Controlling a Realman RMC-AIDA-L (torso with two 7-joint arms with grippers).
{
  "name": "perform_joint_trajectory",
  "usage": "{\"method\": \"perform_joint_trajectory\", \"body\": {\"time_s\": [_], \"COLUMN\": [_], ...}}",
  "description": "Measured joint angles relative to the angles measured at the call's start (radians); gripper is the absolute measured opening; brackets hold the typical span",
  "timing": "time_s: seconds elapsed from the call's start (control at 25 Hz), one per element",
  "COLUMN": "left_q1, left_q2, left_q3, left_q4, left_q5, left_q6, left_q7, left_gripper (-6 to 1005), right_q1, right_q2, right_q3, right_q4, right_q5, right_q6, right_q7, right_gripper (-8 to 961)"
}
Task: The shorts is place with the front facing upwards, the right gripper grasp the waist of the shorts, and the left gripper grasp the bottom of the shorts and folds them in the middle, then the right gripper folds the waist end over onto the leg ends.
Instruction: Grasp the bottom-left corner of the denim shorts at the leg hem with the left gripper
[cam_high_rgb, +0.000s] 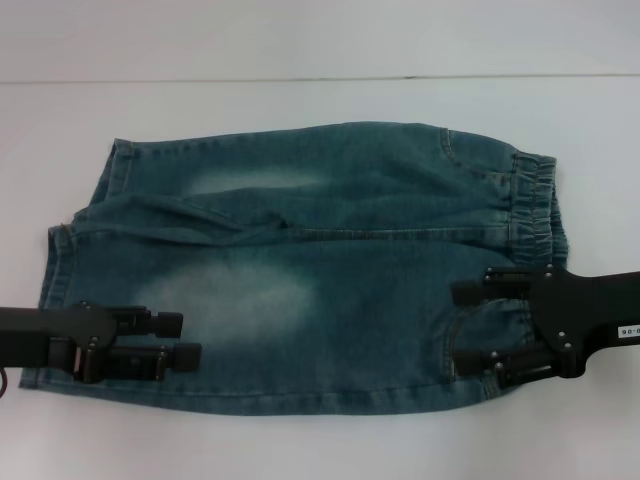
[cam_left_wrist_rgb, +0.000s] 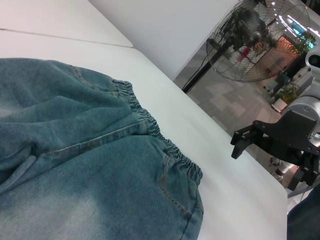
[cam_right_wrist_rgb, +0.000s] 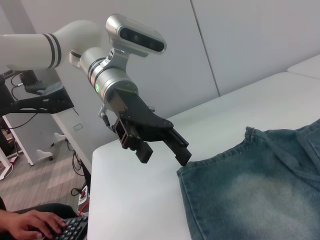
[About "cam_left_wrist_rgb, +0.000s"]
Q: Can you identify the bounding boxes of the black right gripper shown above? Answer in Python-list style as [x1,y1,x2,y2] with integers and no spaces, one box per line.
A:
[230,108,320,192]

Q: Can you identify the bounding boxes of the blue denim shorts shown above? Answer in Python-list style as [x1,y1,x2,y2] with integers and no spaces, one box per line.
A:
[0,57,205,240]

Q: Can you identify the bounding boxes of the potted plant in white pot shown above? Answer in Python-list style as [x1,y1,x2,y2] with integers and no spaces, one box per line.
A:
[271,83,302,113]

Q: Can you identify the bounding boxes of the dark clothed person leg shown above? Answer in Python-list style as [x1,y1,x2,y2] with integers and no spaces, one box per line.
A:
[286,184,320,240]

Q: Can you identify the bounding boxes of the large metal cage fan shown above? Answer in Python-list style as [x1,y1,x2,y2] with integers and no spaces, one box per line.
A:
[205,0,312,83]

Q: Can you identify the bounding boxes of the black fan stand pole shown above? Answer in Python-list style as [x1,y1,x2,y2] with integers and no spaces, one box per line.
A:
[181,49,218,94]

